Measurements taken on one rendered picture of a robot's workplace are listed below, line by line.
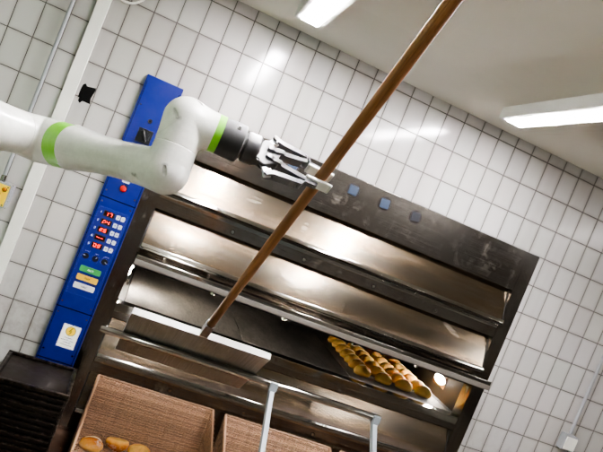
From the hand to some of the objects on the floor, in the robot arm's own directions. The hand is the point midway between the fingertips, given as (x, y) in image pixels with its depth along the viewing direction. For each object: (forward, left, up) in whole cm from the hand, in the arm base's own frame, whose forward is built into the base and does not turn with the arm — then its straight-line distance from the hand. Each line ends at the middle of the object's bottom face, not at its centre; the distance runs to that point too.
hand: (318, 178), depth 145 cm
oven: (+39, +219, -196) cm, 296 cm away
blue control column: (-58, +214, -196) cm, 295 cm away
